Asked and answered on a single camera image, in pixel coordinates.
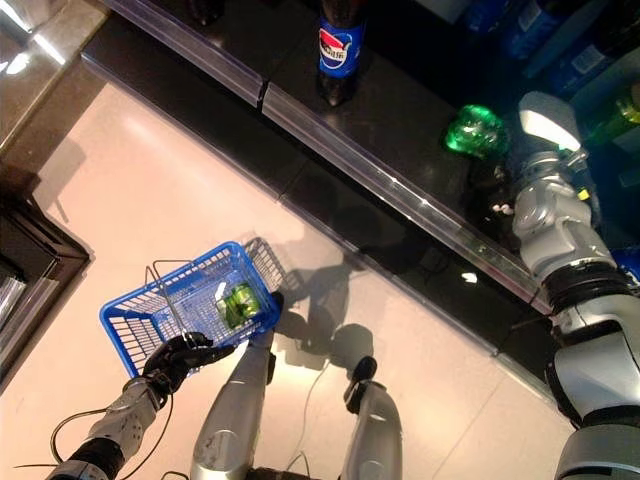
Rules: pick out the black shelf board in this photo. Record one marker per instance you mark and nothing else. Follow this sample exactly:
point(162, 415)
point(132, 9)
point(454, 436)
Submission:
point(260, 40)
point(410, 115)

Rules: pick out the green Sprite bottle yellow cap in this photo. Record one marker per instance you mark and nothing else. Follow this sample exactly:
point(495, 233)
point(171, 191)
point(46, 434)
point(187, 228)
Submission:
point(475, 130)

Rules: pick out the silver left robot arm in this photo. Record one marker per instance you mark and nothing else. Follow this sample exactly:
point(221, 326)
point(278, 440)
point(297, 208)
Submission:
point(120, 425)

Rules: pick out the dark robot torso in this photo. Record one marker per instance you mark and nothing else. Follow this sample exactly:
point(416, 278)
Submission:
point(280, 475)

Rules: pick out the green drink container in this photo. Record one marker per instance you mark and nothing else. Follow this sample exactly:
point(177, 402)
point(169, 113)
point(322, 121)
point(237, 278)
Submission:
point(240, 305)

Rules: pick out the clear plastic price rail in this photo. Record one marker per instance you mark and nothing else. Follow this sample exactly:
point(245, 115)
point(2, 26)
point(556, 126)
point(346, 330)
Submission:
point(375, 175)
point(200, 60)

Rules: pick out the blue plastic shopping basket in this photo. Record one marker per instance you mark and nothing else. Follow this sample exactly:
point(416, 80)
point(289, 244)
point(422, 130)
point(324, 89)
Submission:
point(262, 320)

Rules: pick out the Coca-Cola bottle red label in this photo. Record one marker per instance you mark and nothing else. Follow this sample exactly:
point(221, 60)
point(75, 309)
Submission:
point(205, 10)

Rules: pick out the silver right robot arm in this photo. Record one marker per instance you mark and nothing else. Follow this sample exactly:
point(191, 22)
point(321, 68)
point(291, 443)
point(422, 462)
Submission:
point(550, 225)

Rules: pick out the black display stand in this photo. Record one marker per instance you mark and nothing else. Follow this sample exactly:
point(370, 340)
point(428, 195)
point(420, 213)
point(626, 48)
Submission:
point(30, 260)

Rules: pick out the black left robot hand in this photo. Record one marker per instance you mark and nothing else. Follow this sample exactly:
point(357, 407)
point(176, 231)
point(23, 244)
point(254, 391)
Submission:
point(175, 360)

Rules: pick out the silver left robot leg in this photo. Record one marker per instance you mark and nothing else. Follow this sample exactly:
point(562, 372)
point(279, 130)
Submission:
point(230, 415)

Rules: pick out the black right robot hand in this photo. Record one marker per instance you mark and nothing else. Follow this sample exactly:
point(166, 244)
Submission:
point(492, 185)

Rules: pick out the small white paper scrap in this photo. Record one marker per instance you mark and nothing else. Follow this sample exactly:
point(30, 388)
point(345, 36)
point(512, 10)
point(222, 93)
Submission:
point(468, 277)

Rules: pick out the white right hand back plate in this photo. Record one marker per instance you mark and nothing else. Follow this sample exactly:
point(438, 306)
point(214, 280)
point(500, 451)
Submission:
point(547, 120)

